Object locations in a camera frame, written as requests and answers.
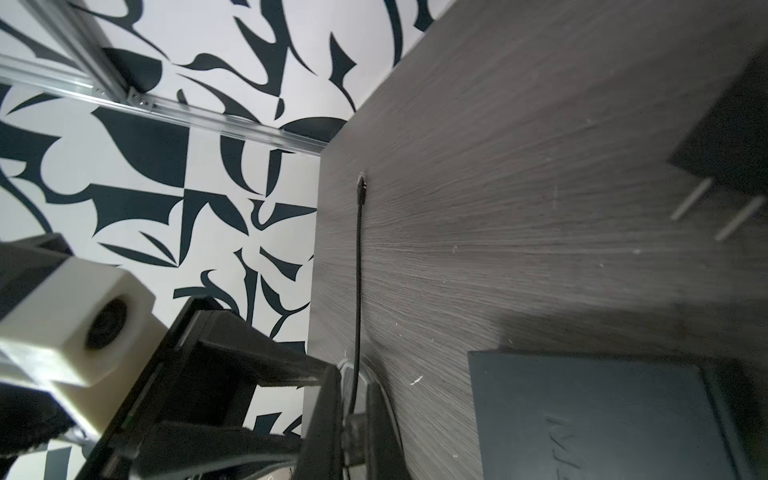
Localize black short cable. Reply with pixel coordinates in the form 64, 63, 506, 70
346, 172, 368, 415

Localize black power adapter with cable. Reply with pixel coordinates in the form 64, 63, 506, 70
667, 48, 767, 242

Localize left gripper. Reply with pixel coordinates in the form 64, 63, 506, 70
77, 297, 327, 479

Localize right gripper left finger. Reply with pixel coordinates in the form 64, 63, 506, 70
299, 366, 344, 479

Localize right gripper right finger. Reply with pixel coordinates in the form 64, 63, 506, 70
365, 384, 411, 480

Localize black network switch box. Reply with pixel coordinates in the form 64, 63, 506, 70
468, 350, 767, 479

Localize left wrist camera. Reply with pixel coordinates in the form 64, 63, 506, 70
1, 257, 167, 440

